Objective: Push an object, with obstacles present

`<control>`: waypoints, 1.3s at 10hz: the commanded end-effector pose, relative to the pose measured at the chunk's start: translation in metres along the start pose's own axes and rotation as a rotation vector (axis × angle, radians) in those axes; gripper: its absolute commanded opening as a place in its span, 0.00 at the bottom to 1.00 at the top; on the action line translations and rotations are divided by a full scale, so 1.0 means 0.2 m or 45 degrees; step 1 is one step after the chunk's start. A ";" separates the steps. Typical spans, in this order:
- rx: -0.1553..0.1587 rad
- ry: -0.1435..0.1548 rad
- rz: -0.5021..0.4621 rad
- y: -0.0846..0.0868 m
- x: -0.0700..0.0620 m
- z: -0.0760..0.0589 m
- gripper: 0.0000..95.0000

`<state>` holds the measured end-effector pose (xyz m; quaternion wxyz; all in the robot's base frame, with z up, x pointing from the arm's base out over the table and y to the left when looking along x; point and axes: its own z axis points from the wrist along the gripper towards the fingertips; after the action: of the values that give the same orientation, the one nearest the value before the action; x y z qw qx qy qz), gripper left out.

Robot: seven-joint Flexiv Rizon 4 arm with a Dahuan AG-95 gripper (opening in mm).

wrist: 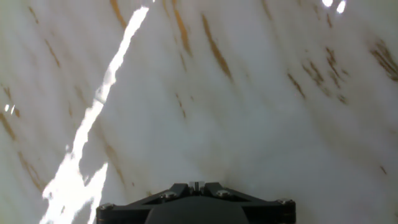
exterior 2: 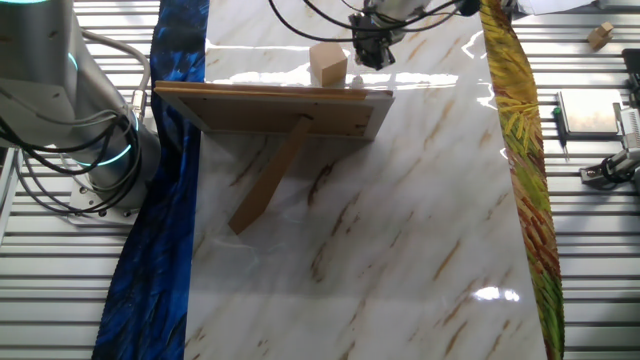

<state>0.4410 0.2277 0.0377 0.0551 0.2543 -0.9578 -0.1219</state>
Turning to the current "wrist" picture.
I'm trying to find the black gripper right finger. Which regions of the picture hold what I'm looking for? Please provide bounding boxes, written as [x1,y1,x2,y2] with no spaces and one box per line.
[197,182,296,224]

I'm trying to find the white brown marble mat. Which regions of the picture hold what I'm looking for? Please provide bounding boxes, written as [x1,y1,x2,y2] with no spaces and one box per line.
[0,0,398,224]

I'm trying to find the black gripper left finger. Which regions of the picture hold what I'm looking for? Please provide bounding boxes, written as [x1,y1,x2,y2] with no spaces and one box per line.
[95,182,198,224]

